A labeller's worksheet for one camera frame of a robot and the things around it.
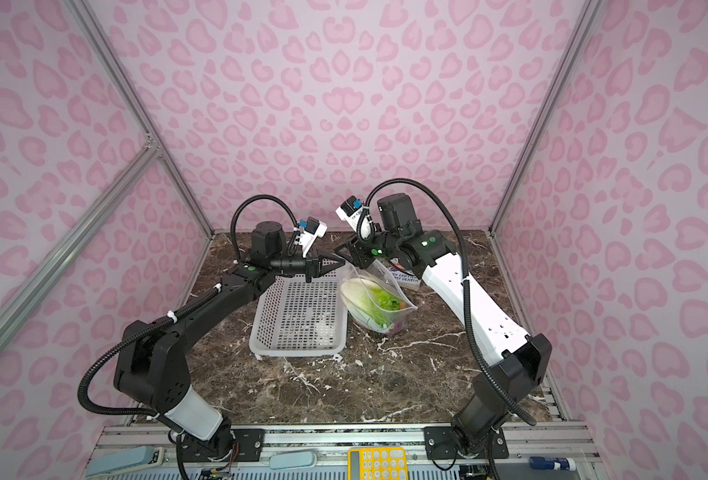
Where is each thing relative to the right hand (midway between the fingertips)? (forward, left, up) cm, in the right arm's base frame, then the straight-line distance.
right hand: (343, 243), depth 70 cm
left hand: (0, 0, -6) cm, 6 cm away
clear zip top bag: (-2, -8, -9) cm, 12 cm away
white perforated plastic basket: (-2, +15, -34) cm, 37 cm away
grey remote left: (-40, +54, -36) cm, 76 cm away
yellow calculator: (-39, -8, -32) cm, 52 cm away
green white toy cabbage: (-5, -6, -18) cm, 20 cm away
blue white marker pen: (-38, -49, -33) cm, 70 cm away
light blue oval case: (-39, +10, -31) cm, 51 cm away
